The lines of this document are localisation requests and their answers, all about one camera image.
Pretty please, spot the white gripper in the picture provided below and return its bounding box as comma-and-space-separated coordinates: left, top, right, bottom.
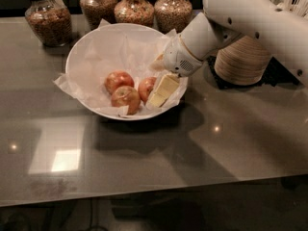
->
145, 33, 204, 109

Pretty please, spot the red apple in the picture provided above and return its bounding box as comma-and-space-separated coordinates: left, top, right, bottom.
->
104, 70, 135, 94
111, 86, 141, 115
138, 77, 156, 103

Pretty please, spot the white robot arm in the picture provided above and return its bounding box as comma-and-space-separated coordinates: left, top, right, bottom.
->
146, 0, 308, 109

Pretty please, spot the red apple front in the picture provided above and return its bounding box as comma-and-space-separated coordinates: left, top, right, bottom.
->
111, 86, 141, 115

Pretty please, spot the white bowl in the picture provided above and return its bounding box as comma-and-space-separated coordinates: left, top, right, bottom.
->
64, 22, 190, 121

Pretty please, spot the paper bowl stack front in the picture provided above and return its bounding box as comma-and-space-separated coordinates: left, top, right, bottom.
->
214, 37, 271, 86

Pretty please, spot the white paper liner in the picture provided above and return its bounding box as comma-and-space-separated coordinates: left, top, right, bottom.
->
53, 18, 189, 117

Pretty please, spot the glass cereal jar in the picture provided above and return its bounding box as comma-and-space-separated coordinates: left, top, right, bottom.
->
115, 0, 154, 27
25, 0, 72, 47
154, 0, 193, 33
79, 0, 117, 30

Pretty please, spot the black mat under stacks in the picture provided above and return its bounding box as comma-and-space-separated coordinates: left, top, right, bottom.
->
207, 56, 300, 90

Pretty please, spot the glass cereal jar far left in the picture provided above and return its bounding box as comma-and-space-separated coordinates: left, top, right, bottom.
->
25, 0, 72, 47

